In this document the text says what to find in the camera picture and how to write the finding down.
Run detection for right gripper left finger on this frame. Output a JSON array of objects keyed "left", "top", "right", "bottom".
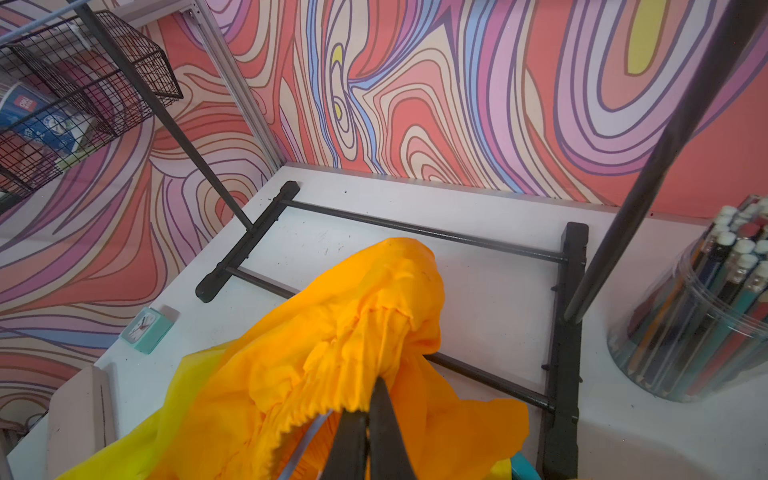
[{"left": 321, "top": 411, "right": 368, "bottom": 480}]

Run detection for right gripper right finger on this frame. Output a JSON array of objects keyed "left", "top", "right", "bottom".
[{"left": 368, "top": 378, "right": 417, "bottom": 480}]

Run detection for blue wire hanger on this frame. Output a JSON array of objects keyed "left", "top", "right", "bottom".
[{"left": 278, "top": 412, "right": 331, "bottom": 480}]

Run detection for orange shorts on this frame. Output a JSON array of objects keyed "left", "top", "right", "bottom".
[{"left": 150, "top": 238, "right": 529, "bottom": 479}]

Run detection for yellow shorts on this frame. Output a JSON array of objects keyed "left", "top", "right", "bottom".
[{"left": 59, "top": 342, "right": 231, "bottom": 479}]

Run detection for teal plastic basket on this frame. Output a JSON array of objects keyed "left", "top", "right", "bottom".
[{"left": 510, "top": 453, "right": 541, "bottom": 480}]

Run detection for mint small clock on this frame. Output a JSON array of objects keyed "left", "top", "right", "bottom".
[{"left": 119, "top": 307, "right": 174, "bottom": 354}]

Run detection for black clothes rack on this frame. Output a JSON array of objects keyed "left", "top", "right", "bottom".
[{"left": 71, "top": 0, "right": 768, "bottom": 480}]

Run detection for pink flat case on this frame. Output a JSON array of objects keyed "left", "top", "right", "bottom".
[{"left": 45, "top": 366, "right": 117, "bottom": 479}]

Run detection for marker pens cup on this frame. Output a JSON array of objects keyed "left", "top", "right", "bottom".
[{"left": 607, "top": 195, "right": 767, "bottom": 403}]

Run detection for blue capped pencil tube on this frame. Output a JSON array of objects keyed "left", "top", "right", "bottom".
[{"left": 1, "top": 77, "right": 95, "bottom": 155}]

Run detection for black wire basket left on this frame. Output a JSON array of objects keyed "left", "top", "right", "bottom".
[{"left": 1, "top": 17, "right": 153, "bottom": 210}]

